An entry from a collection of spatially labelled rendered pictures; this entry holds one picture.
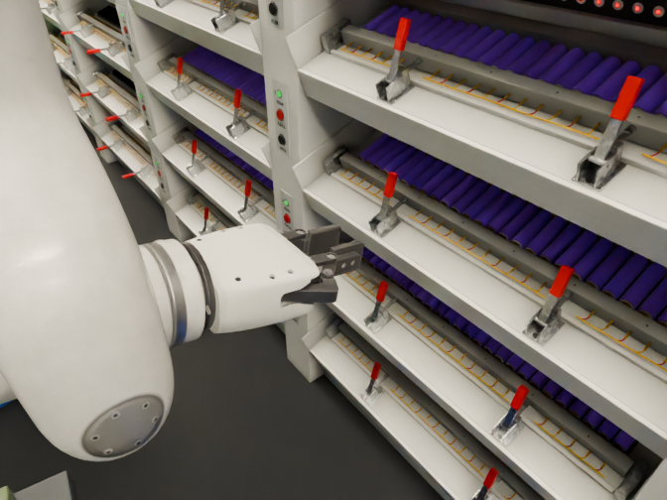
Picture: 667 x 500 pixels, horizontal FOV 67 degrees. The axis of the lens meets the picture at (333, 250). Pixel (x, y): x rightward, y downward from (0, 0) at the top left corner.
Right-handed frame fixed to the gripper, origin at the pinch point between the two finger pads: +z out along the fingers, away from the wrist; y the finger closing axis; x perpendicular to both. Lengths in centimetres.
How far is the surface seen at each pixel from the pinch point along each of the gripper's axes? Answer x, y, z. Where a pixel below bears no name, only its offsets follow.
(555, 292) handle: -1.8, 14.7, 19.7
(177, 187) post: -39, -100, 28
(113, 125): -42, -167, 32
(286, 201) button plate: -13.3, -34.5, 19.5
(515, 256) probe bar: -2.7, 7.1, 24.2
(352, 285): -25.5, -21.2, 27.1
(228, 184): -25, -68, 27
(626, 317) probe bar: -2.6, 21.0, 24.3
